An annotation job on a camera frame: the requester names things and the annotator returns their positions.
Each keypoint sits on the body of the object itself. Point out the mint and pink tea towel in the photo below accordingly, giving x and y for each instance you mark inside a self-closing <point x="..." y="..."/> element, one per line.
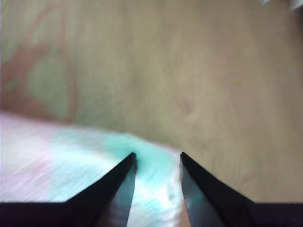
<point x="59" y="165"/>

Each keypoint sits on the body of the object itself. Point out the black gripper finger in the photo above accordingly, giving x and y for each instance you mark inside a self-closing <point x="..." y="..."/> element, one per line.
<point x="106" y="201"/>
<point x="213" y="203"/>

